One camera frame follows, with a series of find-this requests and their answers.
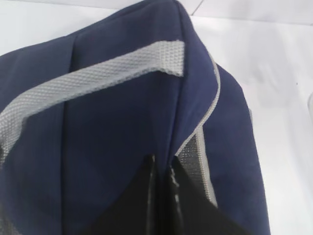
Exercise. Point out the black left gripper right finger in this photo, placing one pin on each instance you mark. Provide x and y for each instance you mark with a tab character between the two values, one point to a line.
192	213

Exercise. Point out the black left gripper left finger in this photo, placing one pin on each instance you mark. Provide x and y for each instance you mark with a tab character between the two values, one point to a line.
133	213

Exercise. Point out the navy insulated lunch bag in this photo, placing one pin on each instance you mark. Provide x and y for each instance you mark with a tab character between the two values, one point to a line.
78	115

